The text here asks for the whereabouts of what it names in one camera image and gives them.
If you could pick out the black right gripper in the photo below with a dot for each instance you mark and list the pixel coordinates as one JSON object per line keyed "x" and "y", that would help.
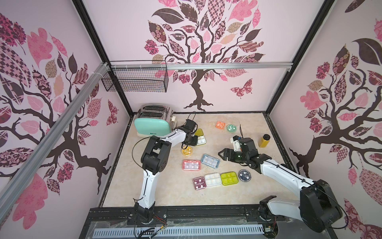
{"x": 233, "y": 154}

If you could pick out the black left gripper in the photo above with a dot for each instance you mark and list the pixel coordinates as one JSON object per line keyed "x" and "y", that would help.
{"x": 194, "y": 144}

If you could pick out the olive lid pillbox back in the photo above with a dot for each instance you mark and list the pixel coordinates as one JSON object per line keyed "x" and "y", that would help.
{"x": 201, "y": 138}

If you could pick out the dark round pillbox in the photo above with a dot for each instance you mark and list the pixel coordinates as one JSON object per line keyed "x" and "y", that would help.
{"x": 244, "y": 175}

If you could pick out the yellow round pillbox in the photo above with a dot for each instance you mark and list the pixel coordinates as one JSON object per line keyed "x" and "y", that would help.
{"x": 187, "y": 151}

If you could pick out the green lid white pillbox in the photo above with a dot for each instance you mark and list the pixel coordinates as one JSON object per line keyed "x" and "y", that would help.
{"x": 229, "y": 178}

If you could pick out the blue rectangular pillbox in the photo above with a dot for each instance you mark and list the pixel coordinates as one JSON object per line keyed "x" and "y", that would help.
{"x": 210, "y": 161}

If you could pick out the red rectangular pillbox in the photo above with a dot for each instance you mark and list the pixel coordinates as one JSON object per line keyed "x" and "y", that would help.
{"x": 191, "y": 165}

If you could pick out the magenta small pillbox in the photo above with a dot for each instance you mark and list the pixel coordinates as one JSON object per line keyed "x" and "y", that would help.
{"x": 199, "y": 183}

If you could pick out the clear white pillbox front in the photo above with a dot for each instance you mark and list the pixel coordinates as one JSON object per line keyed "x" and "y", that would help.
{"x": 213, "y": 180}

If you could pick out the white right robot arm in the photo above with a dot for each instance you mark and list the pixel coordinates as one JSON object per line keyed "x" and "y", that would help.
{"x": 316, "y": 204}

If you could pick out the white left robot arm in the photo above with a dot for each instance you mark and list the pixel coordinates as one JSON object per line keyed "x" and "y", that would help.
{"x": 154, "y": 160}

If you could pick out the yellow bottle black cap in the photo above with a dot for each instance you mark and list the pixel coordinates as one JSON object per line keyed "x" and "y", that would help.
{"x": 264, "y": 140}

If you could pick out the green round pillbox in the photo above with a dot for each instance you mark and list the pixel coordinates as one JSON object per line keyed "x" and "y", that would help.
{"x": 232, "y": 125}

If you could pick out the mint green toaster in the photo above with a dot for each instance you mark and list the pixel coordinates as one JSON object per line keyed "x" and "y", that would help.
{"x": 154, "y": 119}

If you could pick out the black wire basket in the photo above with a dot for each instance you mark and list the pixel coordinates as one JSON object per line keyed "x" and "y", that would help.
{"x": 137, "y": 76}

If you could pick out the aluminium rail back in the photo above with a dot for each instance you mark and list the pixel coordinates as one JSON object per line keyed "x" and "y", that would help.
{"x": 222, "y": 66}

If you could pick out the aluminium rail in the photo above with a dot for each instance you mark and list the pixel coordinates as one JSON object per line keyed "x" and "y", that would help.
{"x": 24, "y": 175}
{"x": 222, "y": 66}

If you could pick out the white slotted cable duct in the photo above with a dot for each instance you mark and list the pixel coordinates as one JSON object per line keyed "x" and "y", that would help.
{"x": 177, "y": 231}

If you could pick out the aluminium rail left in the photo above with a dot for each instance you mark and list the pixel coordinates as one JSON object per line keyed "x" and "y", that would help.
{"x": 24, "y": 175}

